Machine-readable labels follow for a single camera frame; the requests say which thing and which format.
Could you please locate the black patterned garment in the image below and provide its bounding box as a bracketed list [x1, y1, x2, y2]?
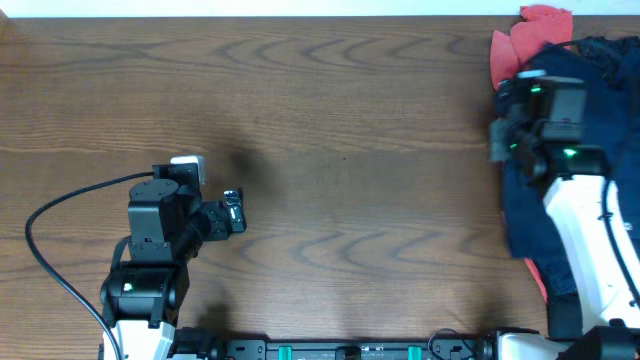
[577, 36, 639, 86]

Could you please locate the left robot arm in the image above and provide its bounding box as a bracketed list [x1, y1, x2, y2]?
[101, 179, 247, 359]

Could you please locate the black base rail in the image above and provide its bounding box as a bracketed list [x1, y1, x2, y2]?
[172, 327, 501, 360]

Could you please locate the red cloth garment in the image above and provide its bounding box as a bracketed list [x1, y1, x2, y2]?
[489, 5, 573, 90]

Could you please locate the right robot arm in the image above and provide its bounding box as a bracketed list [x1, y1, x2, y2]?
[479, 70, 639, 359]

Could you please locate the navy garment pile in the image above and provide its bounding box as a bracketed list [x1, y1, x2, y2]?
[492, 37, 639, 297]

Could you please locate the black garment bottom right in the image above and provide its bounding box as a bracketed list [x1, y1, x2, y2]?
[547, 293, 582, 339]

